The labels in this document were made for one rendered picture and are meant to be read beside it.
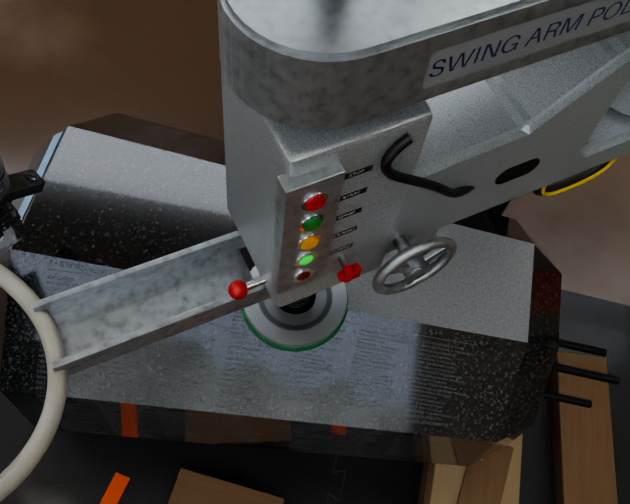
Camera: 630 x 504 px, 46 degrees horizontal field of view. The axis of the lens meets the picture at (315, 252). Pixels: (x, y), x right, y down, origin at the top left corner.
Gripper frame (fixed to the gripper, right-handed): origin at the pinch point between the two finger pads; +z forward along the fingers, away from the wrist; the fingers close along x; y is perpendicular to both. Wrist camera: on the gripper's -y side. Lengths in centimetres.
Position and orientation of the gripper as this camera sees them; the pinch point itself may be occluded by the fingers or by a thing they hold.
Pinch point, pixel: (15, 236)
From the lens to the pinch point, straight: 165.2
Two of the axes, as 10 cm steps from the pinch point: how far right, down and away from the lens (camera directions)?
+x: 7.5, 6.3, -2.2
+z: -1.5, 4.9, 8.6
